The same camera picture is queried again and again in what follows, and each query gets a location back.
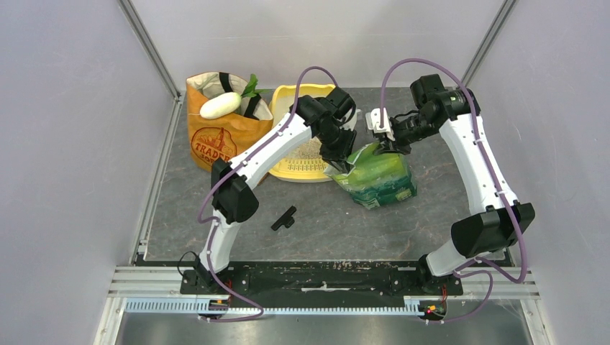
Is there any slotted cable duct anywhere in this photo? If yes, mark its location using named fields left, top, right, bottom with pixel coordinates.
left=124, top=298, right=434, bottom=316

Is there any orange paper grocery bag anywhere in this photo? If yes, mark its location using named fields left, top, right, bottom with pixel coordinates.
left=186, top=71, right=274, bottom=172

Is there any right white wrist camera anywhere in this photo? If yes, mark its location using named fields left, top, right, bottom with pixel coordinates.
left=365, top=108, right=395, bottom=141

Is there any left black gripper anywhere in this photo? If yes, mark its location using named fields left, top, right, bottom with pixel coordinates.
left=317, top=125, right=358, bottom=174

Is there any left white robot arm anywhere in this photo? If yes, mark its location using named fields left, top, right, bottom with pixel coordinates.
left=198, top=87, right=356, bottom=294

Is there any green litter bag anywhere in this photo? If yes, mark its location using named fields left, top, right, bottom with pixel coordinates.
left=324, top=142, right=417, bottom=209

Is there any black bag clip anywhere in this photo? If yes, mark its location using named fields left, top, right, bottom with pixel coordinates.
left=270, top=206, right=296, bottom=231

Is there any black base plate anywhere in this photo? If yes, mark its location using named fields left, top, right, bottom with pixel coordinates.
left=180, top=259, right=464, bottom=311

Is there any white daikon radish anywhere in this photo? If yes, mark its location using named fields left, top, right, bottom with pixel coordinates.
left=199, top=92, right=242, bottom=120

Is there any yellow litter box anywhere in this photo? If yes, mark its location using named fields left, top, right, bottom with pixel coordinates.
left=269, top=85, right=331, bottom=183

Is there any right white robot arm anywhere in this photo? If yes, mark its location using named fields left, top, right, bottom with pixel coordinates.
left=365, top=74, right=535, bottom=294

